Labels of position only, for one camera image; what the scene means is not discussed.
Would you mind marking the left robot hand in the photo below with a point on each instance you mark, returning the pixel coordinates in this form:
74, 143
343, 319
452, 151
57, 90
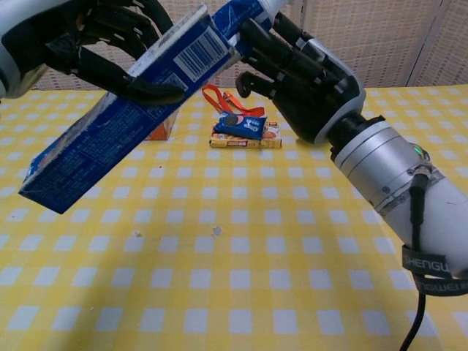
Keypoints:
91, 40

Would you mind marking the yellow biscuit box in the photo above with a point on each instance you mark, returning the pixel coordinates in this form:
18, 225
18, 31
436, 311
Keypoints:
270, 140

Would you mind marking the blue cookie packet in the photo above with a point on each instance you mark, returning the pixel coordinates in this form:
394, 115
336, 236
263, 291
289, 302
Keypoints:
248, 128

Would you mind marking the white blue toothpaste tube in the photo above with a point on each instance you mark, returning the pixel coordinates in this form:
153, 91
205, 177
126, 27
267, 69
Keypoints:
234, 18

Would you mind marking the blue toothpaste box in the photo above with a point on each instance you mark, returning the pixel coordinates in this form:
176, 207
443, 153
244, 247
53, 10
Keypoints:
91, 146

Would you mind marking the orange cardboard box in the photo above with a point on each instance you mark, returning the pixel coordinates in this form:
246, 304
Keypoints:
164, 129

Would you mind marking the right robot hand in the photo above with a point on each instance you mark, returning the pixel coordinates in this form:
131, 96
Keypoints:
314, 95

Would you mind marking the yellow checkered tablecloth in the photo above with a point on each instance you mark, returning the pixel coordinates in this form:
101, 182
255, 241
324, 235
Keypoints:
256, 237

